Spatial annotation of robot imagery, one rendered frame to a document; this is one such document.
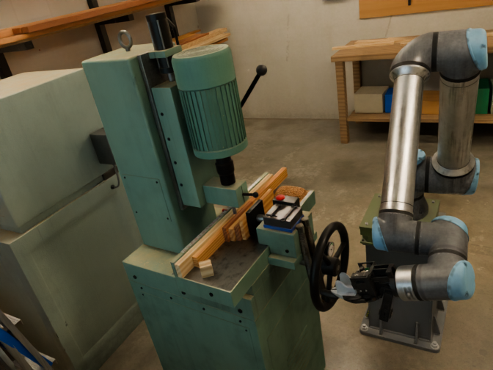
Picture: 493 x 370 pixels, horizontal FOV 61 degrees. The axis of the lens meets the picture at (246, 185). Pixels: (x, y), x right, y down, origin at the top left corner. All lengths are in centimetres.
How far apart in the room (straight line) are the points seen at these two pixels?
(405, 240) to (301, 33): 379
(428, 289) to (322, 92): 390
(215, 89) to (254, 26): 379
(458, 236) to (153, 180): 94
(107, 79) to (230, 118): 41
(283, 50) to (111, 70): 364
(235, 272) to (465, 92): 89
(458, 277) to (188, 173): 83
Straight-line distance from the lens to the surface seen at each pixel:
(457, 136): 162
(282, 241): 133
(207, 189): 144
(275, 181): 168
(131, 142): 146
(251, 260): 132
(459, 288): 111
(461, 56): 139
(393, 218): 119
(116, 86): 140
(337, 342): 226
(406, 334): 227
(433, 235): 118
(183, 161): 139
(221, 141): 126
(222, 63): 122
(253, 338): 147
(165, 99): 133
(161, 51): 133
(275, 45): 492
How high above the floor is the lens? 170
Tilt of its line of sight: 27 degrees down
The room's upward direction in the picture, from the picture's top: 11 degrees counter-clockwise
